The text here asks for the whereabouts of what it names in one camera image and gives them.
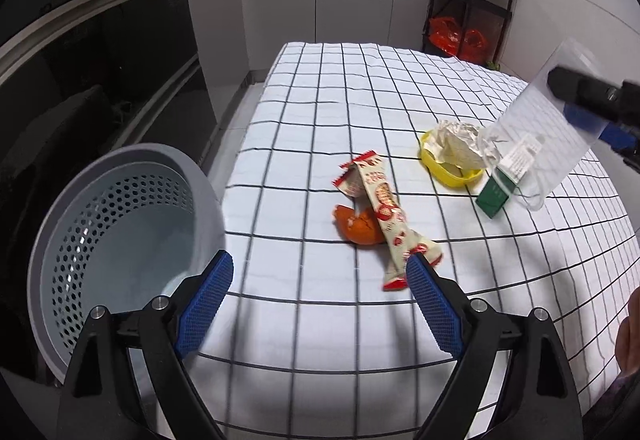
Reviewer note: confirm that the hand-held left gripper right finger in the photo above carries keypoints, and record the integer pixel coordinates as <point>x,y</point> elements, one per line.
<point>435,305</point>

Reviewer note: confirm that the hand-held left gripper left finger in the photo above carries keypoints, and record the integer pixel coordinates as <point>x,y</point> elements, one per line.
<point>205,305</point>

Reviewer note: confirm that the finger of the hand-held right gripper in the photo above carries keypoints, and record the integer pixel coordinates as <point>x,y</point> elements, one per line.
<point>585,117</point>
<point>585,87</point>

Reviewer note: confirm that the clear plastic jar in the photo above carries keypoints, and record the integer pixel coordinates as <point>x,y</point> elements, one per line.
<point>530,114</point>

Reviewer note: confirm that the orange peel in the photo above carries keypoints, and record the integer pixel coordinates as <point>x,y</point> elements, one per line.
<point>355,230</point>

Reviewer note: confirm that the grey perforated plastic basket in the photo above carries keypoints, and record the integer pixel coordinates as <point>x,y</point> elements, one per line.
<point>125,230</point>

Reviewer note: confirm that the red and cream snack wrapper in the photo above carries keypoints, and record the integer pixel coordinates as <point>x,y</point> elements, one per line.
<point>385,205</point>

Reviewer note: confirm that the white paper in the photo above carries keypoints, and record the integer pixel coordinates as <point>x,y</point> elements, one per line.
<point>460,142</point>

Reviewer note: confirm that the yellow bowl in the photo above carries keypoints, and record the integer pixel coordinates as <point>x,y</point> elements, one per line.
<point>440,169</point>

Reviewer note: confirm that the person's right forearm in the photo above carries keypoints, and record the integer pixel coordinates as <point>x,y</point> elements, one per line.
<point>631,330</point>

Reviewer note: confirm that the red plastic bag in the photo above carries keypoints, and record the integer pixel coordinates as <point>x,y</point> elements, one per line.
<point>445,37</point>
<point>472,47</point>

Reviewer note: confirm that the white black-checked tablecloth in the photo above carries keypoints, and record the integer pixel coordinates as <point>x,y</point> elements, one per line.
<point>350,84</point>

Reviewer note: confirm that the black built-in oven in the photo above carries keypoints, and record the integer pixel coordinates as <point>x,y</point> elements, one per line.
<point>100,49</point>

